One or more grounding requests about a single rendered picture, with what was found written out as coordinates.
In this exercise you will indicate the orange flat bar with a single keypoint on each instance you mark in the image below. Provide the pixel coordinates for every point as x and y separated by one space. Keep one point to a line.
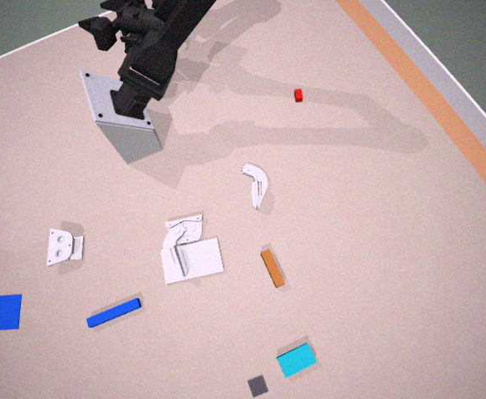
272 268

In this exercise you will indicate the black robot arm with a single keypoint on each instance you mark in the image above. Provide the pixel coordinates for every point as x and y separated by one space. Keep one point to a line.
166 27

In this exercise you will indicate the blue rectangular bar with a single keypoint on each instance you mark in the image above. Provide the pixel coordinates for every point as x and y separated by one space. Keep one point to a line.
114 312

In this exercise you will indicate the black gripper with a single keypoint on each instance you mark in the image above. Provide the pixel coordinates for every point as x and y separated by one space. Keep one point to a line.
129 20

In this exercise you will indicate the cyan rectangular block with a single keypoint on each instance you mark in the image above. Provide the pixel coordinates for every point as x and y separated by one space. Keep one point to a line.
296 360

